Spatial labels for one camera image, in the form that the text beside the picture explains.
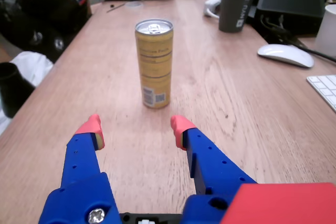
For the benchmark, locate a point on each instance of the white computer mouse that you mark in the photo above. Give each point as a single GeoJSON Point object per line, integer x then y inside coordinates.
{"type": "Point", "coordinates": [286, 54]}

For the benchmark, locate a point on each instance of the black backpack with flag patch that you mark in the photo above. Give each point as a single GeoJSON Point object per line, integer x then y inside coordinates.
{"type": "Point", "coordinates": [44, 14]}

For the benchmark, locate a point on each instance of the white paper cup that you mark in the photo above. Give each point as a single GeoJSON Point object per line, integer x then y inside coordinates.
{"type": "Point", "coordinates": [328, 32]}

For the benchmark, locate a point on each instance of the black desktop box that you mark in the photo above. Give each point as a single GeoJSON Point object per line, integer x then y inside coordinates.
{"type": "Point", "coordinates": [291, 9]}

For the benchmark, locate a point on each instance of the grey NYU tumbler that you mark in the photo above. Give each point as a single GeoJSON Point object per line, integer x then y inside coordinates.
{"type": "Point", "coordinates": [236, 1]}

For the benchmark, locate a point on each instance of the black bottle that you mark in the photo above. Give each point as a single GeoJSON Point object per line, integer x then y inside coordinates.
{"type": "Point", "coordinates": [13, 90]}

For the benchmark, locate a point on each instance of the thin black screwdriver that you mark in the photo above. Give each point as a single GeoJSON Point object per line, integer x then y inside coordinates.
{"type": "Point", "coordinates": [115, 8]}

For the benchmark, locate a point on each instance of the white cloth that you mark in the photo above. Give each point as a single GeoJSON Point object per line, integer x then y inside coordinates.
{"type": "Point", "coordinates": [34, 64]}

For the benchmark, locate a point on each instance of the white keyboard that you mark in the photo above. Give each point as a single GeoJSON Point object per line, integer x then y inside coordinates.
{"type": "Point", "coordinates": [325, 87]}

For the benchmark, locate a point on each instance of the clear round lid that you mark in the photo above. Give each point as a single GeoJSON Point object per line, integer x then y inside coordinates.
{"type": "Point", "coordinates": [134, 4]}

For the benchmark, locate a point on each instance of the yellow Red Bull can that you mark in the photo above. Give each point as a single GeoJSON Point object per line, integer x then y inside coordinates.
{"type": "Point", "coordinates": [155, 64]}

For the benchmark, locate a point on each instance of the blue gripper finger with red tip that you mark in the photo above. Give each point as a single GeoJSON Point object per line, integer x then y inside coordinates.
{"type": "Point", "coordinates": [78, 182]}
{"type": "Point", "coordinates": [212, 166]}

